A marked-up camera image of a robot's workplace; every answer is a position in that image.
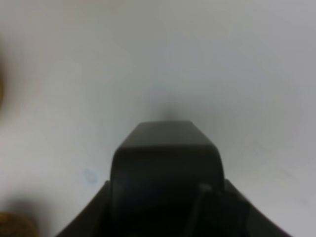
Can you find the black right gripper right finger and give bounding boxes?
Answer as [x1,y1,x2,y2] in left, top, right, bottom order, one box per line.
[197,179,290,237]

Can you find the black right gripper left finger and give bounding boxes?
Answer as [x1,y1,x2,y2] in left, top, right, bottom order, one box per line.
[58,181,115,237]

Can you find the black square bottle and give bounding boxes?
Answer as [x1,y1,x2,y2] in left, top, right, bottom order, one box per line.
[110,121,225,237]

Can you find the brown fuzzy kiwi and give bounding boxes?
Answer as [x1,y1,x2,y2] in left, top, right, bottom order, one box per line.
[0,212,40,237]

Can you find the orange bread bun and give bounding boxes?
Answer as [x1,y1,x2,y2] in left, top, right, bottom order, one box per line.
[0,51,4,104]

